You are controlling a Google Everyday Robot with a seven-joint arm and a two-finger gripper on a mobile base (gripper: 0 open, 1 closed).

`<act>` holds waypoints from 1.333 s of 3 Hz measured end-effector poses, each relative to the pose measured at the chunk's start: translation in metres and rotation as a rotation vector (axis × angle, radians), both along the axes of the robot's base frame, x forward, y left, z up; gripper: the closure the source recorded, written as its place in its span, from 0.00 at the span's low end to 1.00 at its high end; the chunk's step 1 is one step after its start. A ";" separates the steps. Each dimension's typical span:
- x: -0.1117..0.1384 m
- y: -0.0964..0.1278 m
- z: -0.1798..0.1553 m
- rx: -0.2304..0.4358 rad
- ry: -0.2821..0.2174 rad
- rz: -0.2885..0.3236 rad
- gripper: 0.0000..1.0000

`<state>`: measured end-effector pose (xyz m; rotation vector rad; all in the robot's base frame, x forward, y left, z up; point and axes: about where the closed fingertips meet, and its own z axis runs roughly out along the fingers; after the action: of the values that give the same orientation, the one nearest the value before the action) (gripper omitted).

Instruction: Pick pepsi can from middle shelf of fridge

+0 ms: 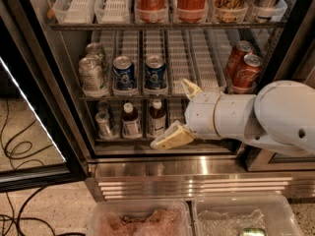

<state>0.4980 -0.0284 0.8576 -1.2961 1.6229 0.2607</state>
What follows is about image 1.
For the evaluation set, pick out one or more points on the red coke can front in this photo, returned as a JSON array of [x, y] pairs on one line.
[[247, 71]]

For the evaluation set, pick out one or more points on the clear plastic bin right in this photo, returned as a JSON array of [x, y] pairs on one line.
[[226, 215]]

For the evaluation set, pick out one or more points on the slim silver can front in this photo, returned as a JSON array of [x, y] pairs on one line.
[[104, 124]]

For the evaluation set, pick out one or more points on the clear plastic bin left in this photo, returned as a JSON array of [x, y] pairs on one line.
[[141, 218]]

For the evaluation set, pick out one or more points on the red coke can rear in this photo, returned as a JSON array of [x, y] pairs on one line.
[[238, 51]]

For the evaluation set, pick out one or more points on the green can in bin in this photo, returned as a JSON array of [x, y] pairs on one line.
[[253, 232]]

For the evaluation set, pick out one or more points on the brown bottle right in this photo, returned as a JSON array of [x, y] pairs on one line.
[[157, 118]]

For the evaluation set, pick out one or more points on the slim silver can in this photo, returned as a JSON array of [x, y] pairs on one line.
[[104, 124], [104, 105]]

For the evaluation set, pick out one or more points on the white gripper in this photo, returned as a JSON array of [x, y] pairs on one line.
[[200, 112]]

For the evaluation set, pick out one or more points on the slim silver can rear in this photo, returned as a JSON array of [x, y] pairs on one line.
[[104, 105]]

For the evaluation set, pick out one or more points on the blue pepsi can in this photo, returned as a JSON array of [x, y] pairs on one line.
[[124, 71], [154, 72]]

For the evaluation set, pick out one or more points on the brown bottle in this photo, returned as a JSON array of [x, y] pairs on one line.
[[157, 118], [131, 122]]

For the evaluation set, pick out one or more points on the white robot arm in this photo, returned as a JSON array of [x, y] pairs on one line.
[[279, 118]]

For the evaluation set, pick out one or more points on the silver can rear left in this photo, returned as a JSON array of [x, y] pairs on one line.
[[96, 51]]

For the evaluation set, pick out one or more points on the clear plastic bin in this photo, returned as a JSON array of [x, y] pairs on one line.
[[226, 215], [141, 218]]

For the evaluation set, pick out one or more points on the silver can front left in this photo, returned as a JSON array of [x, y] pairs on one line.
[[91, 74]]

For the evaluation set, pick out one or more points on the steel fridge cabinet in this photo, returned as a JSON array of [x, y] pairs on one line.
[[195, 45]]

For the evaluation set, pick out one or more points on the brown bottle left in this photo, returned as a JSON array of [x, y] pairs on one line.
[[131, 122]]

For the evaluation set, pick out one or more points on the open glass fridge door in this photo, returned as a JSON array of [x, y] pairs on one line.
[[40, 142]]

